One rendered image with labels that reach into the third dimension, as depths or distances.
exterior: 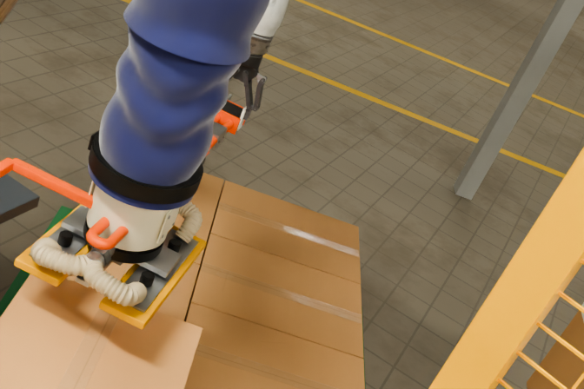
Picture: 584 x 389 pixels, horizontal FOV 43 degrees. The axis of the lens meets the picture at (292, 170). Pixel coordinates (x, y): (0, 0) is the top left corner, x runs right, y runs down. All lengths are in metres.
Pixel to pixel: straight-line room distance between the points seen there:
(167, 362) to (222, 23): 0.73
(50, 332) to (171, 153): 0.47
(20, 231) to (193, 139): 2.06
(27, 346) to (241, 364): 0.86
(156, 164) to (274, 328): 1.16
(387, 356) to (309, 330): 1.03
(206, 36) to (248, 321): 1.33
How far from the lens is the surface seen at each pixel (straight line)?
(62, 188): 1.58
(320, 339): 2.50
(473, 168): 5.10
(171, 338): 1.68
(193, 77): 1.31
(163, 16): 1.28
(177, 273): 1.63
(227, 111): 2.05
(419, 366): 3.54
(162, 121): 1.35
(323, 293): 2.69
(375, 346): 3.50
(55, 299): 1.69
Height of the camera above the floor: 2.09
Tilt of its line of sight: 28 degrees down
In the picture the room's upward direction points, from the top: 23 degrees clockwise
